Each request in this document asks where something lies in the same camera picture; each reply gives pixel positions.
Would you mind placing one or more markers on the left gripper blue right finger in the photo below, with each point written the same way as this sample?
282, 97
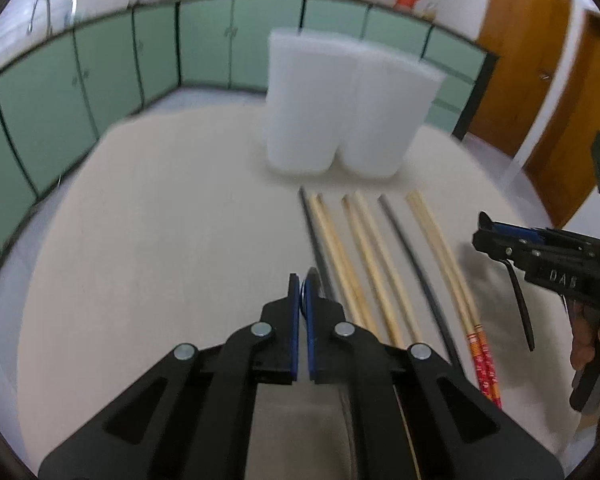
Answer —
330, 355

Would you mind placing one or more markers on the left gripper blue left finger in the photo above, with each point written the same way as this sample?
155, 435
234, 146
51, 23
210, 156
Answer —
279, 358

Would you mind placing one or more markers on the black plastic spoon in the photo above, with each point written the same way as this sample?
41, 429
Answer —
521, 305

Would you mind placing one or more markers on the black chopstick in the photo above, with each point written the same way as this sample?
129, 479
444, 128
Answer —
320, 262
425, 286

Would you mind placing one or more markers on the red-ended wooden chopstick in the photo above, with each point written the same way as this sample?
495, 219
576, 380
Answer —
460, 279
450, 284

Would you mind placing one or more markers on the metal spoon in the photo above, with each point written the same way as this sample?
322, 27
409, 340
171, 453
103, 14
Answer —
306, 298

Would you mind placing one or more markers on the green lower kitchen cabinets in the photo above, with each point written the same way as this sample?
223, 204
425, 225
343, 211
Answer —
59, 98

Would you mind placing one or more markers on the person's right hand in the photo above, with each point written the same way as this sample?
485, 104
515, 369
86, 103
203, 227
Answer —
583, 337

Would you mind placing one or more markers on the brown wooden door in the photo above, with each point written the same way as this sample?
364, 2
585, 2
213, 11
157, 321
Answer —
527, 36
560, 166

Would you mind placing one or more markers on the white double utensil holder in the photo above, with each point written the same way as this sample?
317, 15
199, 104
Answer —
333, 98

